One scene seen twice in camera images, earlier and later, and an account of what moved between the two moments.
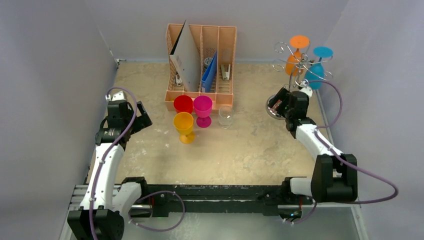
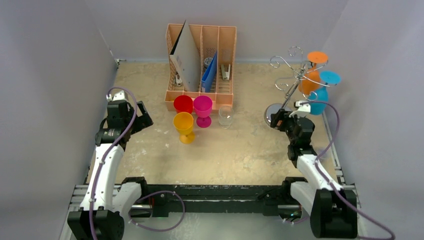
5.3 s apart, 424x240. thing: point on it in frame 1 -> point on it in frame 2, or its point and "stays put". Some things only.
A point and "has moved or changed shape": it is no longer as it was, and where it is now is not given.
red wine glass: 183,103 stays put
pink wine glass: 203,106 stays put
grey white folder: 185,55 stays put
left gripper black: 141,121 stays put
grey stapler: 225,74 stays put
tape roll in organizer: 207,61 stays put
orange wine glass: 294,63 -> 310,80
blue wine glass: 314,73 -> 319,98
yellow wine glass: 183,123 stays put
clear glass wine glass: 225,116 stays put
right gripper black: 282,100 -> 284,121
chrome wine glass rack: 303,62 has moved or changed shape
